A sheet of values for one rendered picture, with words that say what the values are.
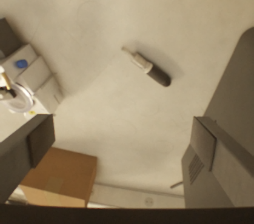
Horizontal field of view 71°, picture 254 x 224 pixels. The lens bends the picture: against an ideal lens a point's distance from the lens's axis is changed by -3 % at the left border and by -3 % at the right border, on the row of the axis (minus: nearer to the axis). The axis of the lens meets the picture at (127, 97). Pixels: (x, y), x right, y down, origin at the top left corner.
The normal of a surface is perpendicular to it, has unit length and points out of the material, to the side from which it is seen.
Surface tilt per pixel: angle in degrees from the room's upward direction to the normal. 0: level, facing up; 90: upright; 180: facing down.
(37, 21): 0
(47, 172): 90
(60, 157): 90
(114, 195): 90
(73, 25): 0
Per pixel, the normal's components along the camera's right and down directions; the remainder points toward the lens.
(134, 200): 0.07, -0.77
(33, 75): 0.96, -0.12
